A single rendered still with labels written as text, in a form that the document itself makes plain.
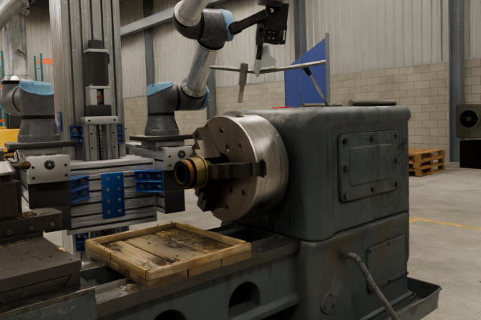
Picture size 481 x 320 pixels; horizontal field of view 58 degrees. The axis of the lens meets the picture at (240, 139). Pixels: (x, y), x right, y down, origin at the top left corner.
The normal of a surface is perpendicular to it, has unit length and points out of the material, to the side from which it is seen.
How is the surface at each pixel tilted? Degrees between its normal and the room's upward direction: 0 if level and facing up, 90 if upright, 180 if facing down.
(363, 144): 90
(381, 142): 90
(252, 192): 90
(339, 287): 90
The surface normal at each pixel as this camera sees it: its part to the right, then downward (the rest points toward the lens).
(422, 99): -0.75, 0.06
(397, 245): 0.65, 0.02
